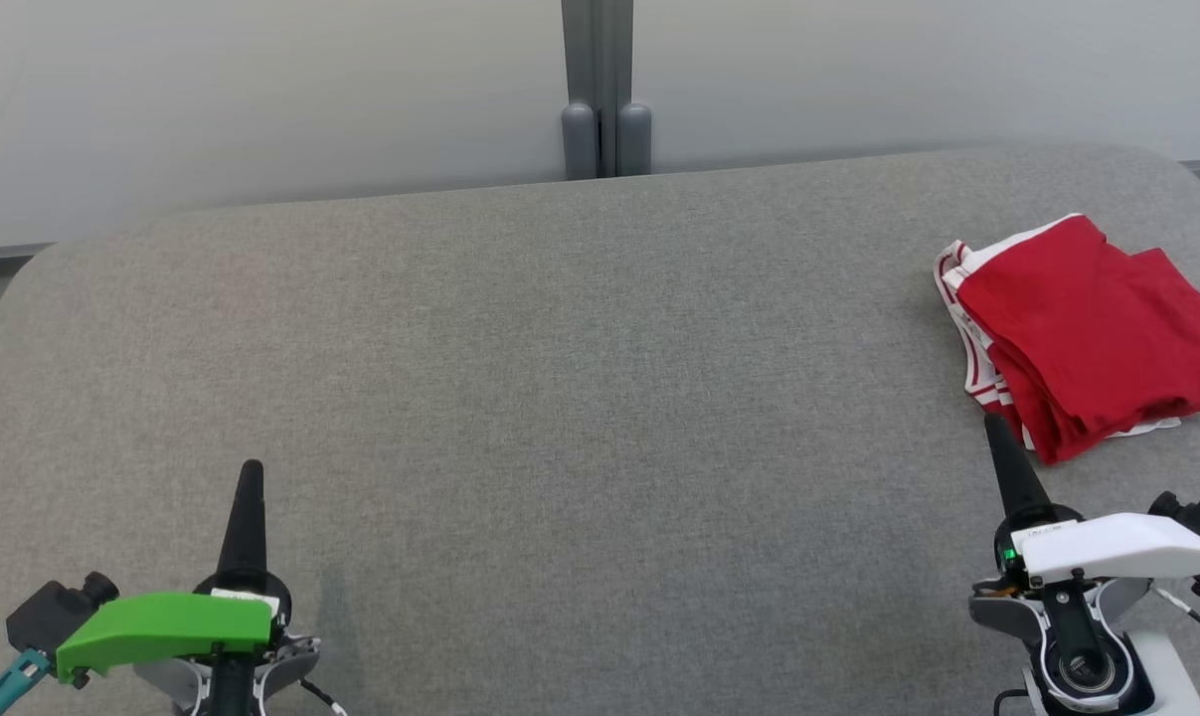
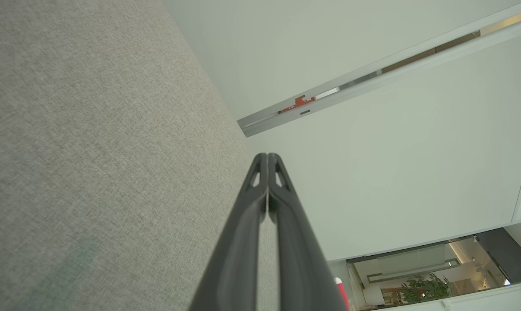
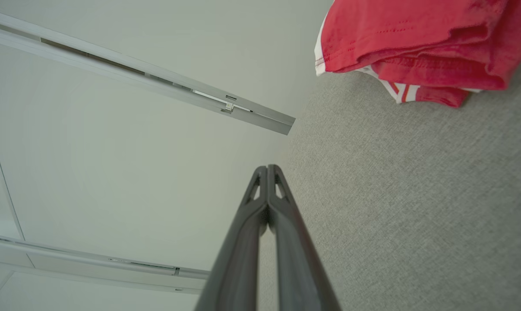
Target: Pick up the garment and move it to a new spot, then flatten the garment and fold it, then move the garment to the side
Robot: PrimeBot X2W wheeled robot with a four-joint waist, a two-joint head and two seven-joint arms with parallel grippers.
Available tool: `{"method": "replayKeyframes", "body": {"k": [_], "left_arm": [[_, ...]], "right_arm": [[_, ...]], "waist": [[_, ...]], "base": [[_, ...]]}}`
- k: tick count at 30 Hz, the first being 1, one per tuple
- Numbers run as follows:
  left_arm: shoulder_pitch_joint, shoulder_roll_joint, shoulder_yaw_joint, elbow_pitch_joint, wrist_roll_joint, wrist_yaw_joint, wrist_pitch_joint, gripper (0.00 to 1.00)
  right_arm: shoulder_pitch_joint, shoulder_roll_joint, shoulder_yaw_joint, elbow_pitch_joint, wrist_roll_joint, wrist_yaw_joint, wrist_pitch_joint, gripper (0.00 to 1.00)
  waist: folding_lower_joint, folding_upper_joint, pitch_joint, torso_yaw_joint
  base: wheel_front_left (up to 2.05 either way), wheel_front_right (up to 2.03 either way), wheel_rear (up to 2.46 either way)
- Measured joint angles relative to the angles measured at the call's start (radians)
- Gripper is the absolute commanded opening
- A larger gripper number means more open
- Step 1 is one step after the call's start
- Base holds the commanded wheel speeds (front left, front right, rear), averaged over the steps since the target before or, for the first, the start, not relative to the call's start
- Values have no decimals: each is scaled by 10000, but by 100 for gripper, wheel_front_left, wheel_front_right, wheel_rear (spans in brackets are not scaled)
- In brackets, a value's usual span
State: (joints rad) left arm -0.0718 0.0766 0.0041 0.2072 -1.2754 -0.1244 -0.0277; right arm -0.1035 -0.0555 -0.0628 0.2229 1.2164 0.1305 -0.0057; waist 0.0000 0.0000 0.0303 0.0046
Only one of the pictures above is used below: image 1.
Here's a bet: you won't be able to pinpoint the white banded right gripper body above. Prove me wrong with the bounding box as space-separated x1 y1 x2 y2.
997 509 1200 590

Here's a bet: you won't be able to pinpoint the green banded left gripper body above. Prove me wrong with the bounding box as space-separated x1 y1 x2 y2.
56 567 293 687

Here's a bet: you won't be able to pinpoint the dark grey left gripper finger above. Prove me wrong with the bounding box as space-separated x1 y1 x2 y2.
217 459 268 578

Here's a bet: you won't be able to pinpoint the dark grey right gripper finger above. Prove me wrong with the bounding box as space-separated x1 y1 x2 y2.
984 412 1054 524

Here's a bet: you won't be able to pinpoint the red lettered basketball jersey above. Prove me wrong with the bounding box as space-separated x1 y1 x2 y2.
935 237 1185 453

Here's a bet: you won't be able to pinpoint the red shorts with white stripes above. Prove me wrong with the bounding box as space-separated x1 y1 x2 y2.
957 213 1200 466

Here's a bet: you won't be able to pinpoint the thin right arm cable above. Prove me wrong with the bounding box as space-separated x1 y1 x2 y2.
1151 585 1200 657

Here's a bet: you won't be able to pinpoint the teal left camera connector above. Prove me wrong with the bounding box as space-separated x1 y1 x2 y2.
0 648 54 716

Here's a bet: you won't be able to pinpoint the grey metal partition post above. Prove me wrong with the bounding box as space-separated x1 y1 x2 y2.
560 0 654 181

